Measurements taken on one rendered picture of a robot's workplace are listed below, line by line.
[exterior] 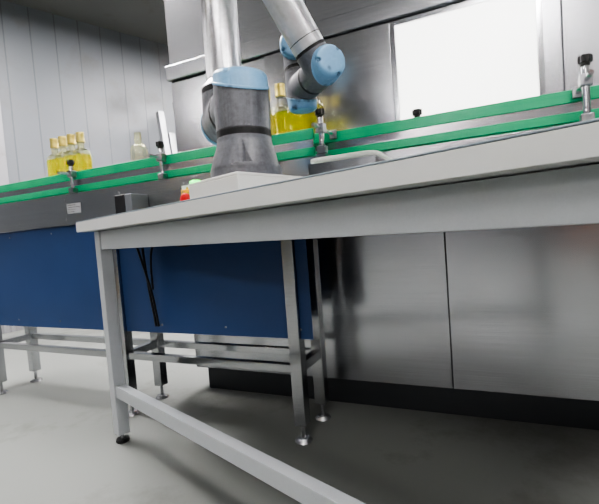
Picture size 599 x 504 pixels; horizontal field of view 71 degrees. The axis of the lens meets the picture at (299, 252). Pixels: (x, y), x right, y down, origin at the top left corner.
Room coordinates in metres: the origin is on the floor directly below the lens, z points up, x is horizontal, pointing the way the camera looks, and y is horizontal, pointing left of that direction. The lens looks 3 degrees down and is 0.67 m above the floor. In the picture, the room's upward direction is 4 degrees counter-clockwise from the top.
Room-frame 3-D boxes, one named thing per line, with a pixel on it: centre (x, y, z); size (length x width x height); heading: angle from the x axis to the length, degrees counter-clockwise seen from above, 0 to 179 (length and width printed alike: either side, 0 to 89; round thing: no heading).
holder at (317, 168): (1.14, -0.17, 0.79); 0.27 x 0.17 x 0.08; 155
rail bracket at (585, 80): (0.99, -0.68, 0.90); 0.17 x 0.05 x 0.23; 155
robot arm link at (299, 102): (1.09, -0.04, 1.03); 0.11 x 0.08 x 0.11; 22
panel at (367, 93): (1.43, -0.34, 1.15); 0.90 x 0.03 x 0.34; 65
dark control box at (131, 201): (1.50, 0.57, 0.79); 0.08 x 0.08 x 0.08; 65
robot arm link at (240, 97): (0.92, 0.10, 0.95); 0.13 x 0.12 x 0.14; 22
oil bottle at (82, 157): (1.87, 0.91, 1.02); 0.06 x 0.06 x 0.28; 65
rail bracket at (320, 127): (1.26, -0.10, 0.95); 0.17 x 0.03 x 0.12; 155
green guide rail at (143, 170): (1.64, 0.72, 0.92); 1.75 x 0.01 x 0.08; 65
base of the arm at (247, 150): (0.91, 0.10, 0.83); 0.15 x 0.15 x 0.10
